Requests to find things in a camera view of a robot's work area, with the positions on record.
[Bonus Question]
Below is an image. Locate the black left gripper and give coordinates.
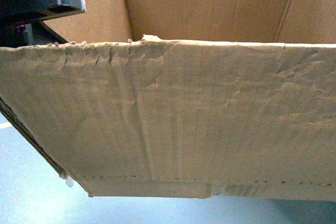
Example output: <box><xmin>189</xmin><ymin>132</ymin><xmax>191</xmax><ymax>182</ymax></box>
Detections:
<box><xmin>1</xmin><ymin>0</ymin><xmax>86</xmax><ymax>47</ymax></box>

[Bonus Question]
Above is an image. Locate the brown cardboard box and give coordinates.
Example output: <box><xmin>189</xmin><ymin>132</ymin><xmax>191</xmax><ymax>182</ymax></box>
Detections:
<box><xmin>1</xmin><ymin>0</ymin><xmax>335</xmax><ymax>201</ymax></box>

